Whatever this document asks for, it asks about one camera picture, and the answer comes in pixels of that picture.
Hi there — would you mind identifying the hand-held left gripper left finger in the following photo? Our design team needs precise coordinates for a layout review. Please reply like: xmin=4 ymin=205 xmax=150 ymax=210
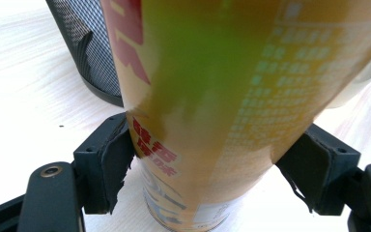
xmin=72 ymin=111 xmax=137 ymax=216

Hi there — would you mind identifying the black mesh trash bin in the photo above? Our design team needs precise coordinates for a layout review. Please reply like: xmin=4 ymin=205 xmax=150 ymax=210
xmin=44 ymin=0 xmax=126 ymax=108

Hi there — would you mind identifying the yellow chip can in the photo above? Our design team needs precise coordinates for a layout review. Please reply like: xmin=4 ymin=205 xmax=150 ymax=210
xmin=100 ymin=0 xmax=371 ymax=232

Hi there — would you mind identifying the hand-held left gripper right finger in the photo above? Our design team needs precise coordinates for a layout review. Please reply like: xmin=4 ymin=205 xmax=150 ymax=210
xmin=274 ymin=123 xmax=362 ymax=217

